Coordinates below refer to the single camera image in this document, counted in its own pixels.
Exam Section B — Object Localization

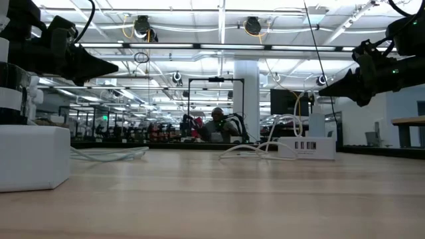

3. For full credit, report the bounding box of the thin black taut cable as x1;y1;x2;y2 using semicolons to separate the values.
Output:
302;0;341;137

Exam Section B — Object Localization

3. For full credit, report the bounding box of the black distant camera frame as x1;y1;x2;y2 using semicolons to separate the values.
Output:
187;76;246;140

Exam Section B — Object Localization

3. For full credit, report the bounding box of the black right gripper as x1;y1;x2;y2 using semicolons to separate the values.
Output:
326;39;406;108

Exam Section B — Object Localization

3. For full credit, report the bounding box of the grey workbench with wooden top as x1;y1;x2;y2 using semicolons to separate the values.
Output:
391;115;425;149

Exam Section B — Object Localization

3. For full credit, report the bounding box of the smooth white USB cable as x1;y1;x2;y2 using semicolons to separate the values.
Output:
218;88;320;161

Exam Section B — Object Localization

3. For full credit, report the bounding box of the light blue USB charger cube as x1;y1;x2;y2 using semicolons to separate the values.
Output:
308;105;327;138

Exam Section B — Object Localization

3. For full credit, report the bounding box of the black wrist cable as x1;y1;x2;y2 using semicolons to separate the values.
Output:
373;31;399;50
73;0;97;44

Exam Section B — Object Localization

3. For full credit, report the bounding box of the square white USB power hub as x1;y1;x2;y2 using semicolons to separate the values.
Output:
267;114;337;161

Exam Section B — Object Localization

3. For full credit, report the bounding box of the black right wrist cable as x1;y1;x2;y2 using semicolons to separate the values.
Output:
373;31;399;50

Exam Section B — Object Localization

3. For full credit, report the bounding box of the black monitor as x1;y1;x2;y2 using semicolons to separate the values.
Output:
270;88;310;117

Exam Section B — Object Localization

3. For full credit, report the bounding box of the person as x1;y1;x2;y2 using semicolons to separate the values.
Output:
201;106;242;144

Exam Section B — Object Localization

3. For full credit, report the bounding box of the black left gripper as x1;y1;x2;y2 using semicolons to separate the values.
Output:
7;14;120;88

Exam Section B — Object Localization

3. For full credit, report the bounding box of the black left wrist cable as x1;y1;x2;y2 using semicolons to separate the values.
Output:
73;0;97;44

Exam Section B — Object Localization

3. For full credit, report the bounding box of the yellow cable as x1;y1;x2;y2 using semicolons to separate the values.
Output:
291;89;302;129

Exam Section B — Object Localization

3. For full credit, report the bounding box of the black ceiling cable reel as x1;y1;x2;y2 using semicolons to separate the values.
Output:
244;15;263;37
132;13;159;43

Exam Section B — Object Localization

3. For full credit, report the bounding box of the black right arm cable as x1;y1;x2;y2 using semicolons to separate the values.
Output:
387;0;425;18

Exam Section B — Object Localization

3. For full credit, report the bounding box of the long white power strip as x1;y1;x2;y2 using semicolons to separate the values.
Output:
0;123;72;194

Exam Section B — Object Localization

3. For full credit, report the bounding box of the black USB charger cube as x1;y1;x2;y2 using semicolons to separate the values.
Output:
0;62;32;126

